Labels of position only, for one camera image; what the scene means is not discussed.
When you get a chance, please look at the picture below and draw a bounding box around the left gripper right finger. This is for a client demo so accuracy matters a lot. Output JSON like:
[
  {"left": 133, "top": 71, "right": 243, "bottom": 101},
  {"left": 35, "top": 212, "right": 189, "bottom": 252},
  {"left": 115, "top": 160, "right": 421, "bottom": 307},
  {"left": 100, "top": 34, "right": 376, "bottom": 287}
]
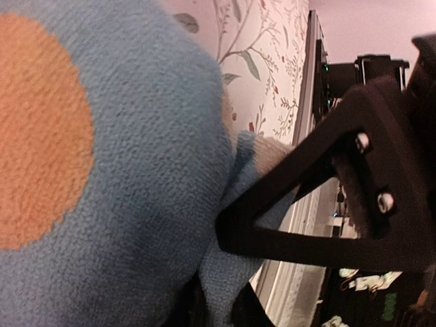
[{"left": 231, "top": 283, "right": 275, "bottom": 327}]

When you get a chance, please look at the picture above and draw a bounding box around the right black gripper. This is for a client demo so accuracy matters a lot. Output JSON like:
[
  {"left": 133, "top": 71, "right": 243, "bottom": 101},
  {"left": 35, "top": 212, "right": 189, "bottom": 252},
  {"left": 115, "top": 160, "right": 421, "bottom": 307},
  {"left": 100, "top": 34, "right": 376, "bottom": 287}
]
[{"left": 400, "top": 32, "right": 435, "bottom": 217}]

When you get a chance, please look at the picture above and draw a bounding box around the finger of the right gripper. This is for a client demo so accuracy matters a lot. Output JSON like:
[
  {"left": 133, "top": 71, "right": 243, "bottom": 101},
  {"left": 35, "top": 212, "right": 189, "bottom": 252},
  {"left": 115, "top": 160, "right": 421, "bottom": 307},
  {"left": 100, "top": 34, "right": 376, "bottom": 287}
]
[{"left": 216, "top": 77, "right": 435, "bottom": 272}]

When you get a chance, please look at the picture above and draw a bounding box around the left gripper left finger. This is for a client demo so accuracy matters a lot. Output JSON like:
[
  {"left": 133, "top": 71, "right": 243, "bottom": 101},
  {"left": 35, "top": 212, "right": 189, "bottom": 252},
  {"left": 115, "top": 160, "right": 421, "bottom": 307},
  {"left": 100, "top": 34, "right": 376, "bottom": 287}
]
[{"left": 163, "top": 273, "right": 208, "bottom": 327}]

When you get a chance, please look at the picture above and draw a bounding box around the blue patterned towel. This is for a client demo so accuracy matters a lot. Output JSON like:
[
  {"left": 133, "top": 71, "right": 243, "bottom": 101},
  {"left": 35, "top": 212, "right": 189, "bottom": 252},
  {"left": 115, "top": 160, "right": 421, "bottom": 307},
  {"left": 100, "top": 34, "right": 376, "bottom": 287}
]
[{"left": 1, "top": 1, "right": 292, "bottom": 326}]

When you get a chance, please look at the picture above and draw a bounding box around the floral table mat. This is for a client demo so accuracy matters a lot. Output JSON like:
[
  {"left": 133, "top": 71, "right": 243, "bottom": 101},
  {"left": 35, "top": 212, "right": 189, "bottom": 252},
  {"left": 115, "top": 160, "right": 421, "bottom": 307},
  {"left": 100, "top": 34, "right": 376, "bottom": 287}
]
[{"left": 163, "top": 0, "right": 309, "bottom": 144}]

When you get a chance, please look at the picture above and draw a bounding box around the front aluminium rail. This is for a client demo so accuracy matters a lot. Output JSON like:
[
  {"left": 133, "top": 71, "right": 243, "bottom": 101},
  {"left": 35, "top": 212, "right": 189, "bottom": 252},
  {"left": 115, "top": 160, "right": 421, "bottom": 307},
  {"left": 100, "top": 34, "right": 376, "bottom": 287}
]
[{"left": 255, "top": 10, "right": 328, "bottom": 326}]

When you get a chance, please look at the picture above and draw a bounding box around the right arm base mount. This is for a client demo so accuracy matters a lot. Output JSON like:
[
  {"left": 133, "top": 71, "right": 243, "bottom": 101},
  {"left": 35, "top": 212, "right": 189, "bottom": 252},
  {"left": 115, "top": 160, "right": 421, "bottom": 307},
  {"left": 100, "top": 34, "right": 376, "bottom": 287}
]
[{"left": 312, "top": 40, "right": 410, "bottom": 123}]

